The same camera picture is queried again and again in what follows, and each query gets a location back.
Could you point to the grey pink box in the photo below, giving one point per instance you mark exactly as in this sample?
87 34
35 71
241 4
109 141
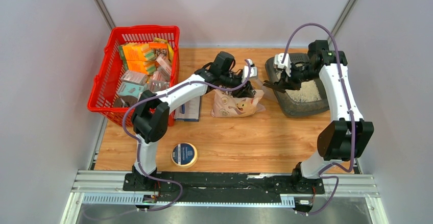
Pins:
134 77

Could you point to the razor blister pack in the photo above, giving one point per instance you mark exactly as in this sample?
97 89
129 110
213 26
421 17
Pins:
189 111

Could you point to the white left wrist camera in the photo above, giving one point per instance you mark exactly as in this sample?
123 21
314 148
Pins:
249 71

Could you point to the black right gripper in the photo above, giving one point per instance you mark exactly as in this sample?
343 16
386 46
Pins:
288 82

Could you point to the white red wrapped pack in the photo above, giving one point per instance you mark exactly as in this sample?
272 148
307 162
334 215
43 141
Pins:
165 64

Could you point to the yellow orange snack pack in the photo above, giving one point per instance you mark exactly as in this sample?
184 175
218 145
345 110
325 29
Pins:
162 47

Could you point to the orange green sponge pack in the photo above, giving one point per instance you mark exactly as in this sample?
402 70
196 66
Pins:
138 51

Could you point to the dark grey litter box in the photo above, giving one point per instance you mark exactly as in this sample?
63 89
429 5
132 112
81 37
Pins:
310 100

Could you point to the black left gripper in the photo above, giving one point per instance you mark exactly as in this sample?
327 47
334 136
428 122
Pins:
246 91

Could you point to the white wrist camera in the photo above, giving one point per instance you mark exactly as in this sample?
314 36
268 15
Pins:
249 71
282 64

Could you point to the red plastic basket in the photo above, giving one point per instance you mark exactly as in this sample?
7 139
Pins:
108 80

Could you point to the teal box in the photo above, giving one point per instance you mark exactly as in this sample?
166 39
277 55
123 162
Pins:
130 89

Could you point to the clear plastic scoop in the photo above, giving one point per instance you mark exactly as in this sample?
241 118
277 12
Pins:
268 92

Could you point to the tape roll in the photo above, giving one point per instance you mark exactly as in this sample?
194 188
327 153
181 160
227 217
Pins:
184 155

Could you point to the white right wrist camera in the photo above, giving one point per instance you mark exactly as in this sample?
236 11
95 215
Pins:
282 64

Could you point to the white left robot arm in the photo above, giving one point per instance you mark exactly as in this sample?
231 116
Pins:
151 113

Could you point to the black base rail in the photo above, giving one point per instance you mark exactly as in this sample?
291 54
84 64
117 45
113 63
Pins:
220 187

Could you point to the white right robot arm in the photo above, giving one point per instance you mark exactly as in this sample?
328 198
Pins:
348 133

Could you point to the pink cat litter bag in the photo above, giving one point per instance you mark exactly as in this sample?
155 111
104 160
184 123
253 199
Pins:
225 105

